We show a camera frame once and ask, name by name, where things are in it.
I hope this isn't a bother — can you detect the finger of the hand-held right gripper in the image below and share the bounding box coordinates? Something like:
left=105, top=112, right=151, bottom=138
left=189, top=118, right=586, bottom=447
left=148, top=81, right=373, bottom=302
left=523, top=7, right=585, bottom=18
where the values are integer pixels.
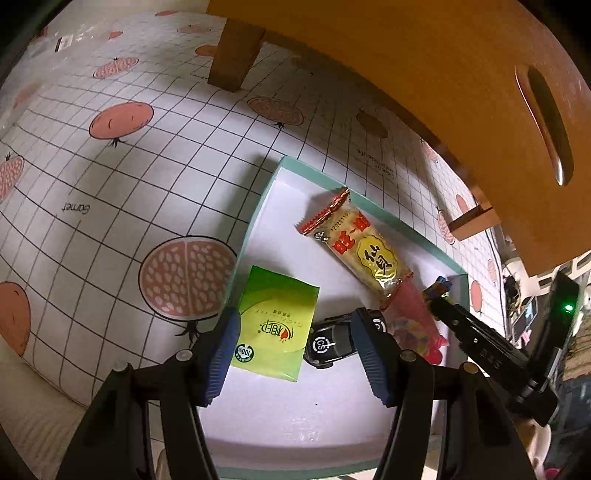
left=431, top=295, right=532, bottom=393

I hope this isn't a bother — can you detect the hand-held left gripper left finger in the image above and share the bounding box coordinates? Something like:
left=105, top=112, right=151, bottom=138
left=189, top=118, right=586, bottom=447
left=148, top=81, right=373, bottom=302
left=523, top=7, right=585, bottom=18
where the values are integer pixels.
left=55, top=307, right=242, bottom=480

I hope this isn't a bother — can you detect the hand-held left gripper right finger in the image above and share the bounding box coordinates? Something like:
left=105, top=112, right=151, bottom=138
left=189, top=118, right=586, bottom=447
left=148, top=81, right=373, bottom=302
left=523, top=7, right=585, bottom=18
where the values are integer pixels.
left=351, top=308, right=539, bottom=480

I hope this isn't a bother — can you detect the black toy car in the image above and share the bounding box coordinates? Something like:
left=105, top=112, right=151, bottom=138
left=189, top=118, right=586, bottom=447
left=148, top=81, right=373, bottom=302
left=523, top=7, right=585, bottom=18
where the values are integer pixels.
left=302, top=311, right=389, bottom=370

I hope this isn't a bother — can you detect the pink bag of colourful candy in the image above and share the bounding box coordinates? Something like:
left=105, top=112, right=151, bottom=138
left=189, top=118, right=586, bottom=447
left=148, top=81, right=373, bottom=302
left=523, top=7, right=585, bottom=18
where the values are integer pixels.
left=383, top=281, right=450, bottom=365

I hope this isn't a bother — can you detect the green tissue pack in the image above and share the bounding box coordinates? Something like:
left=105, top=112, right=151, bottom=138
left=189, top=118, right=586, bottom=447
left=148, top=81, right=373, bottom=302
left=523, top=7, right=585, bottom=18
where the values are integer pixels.
left=229, top=264, right=321, bottom=384

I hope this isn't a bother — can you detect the yellow red snack packet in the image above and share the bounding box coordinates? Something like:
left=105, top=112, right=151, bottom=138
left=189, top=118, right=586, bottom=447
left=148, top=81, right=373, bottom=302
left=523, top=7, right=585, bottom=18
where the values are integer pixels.
left=295, top=187, right=415, bottom=311

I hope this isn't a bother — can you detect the shallow teal cardboard box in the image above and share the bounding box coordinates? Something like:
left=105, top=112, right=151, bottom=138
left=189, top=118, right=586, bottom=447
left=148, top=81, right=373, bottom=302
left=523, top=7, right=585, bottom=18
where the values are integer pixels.
left=215, top=155, right=469, bottom=479

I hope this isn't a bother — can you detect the grid tablecloth with fruit print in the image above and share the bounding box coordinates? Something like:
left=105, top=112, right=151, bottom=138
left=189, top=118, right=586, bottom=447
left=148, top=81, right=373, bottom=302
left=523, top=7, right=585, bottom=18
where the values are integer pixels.
left=0, top=9, right=513, bottom=411

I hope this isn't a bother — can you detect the orange wooden nightstand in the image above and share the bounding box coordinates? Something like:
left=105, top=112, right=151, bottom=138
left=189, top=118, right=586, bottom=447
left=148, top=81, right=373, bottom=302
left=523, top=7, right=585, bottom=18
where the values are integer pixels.
left=205, top=0, right=591, bottom=278

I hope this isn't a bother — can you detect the clear plastic bag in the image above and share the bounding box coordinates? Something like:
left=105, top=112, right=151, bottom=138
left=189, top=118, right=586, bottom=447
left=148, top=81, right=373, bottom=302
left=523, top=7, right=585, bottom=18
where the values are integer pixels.
left=18, top=14, right=121, bottom=70

